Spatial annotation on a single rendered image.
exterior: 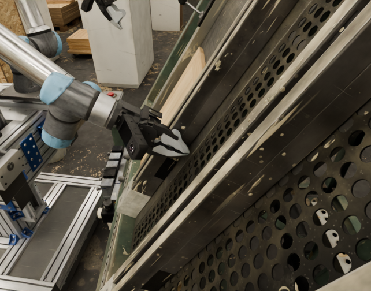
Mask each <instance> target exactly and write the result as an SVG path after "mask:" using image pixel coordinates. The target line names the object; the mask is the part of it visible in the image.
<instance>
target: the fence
mask: <svg viewBox="0 0 371 291"><path fill-rule="evenodd" d="M227 1H228V0H215V2H214V4H213V6H212V7H211V9H210V10H209V12H208V14H207V16H206V17H205V19H204V21H203V23H202V24H201V26H200V27H197V29H196V30H195V32H194V34H193V36H192V38H191V39H190V41H189V42H188V44H187V46H186V48H185V49H184V51H183V53H182V55H181V56H180V58H179V60H178V62H177V64H176V65H175V67H174V68H173V70H172V72H171V74H170V75H169V77H168V79H167V81H166V82H165V84H164V86H163V87H162V90H161V91H160V93H159V94H158V96H157V98H156V100H155V101H154V103H153V105H152V107H151V108H152V109H154V110H156V111H160V110H161V109H162V107H163V105H164V104H165V102H166V100H167V99H168V97H169V95H170V94H171V92H172V91H173V89H174V87H175V86H176V84H177V82H178V81H179V79H180V77H181V75H182V74H183V72H184V71H185V69H186V67H187V66H188V64H189V63H190V61H191V59H192V58H193V56H194V54H195V53H196V51H197V49H198V48H199V47H200V45H201V44H202V42H203V40H204V38H205V37H206V35H207V34H208V32H209V31H210V29H211V27H212V25H213V24H214V22H215V21H216V19H217V17H218V15H219V14H220V12H221V11H222V9H223V7H224V6H225V4H226V2H227ZM149 111H150V112H152V113H154V114H156V115H158V113H157V112H155V111H153V110H151V109H150V110H149Z"/></svg>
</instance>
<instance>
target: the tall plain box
mask: <svg viewBox="0 0 371 291"><path fill-rule="evenodd" d="M112 4H115V5H116V6H117V7H118V9H124V10H125V11H126V15H125V16H124V17H123V19H122V20H121V21H120V22H121V25H122V28H123V29H122V30H120V29H118V28H117V27H115V26H114V25H113V24H112V23H111V22H110V21H109V20H108V19H107V18H106V17H105V16H104V15H103V14H102V12H101V11H100V9H99V7H98V5H97V4H96V2H95V0H94V3H93V6H92V9H91V10H90V11H89V12H87V13H86V12H84V11H83V14H84V20H85V24H86V28H87V33H88V39H89V43H90V47H91V52H92V58H93V62H94V66H95V72H96V75H97V80H98V83H101V86H105V87H123V88H138V87H139V86H140V84H141V82H142V81H143V79H144V77H145V76H146V74H147V72H148V71H149V69H150V68H151V66H152V63H153V61H154V54H153V38H152V30H151V14H150V0H116V1H115V2H113V3H112Z"/></svg>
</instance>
